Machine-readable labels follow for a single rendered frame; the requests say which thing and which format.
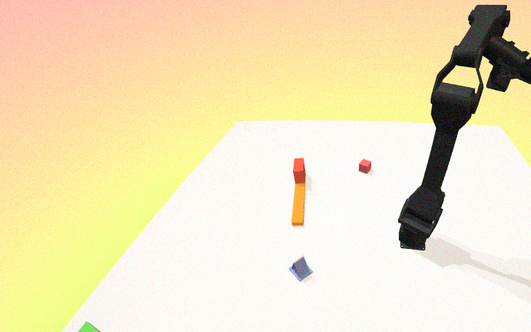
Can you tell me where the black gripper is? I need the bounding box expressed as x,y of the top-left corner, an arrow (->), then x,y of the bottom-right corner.
489,40 -> 531,84

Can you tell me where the orange bar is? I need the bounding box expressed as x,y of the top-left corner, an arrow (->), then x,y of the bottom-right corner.
291,158 -> 306,225

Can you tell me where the small red cube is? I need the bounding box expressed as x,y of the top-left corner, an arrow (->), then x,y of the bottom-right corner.
359,158 -> 371,174

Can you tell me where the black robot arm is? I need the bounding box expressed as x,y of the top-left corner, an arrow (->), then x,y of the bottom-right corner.
398,4 -> 518,251

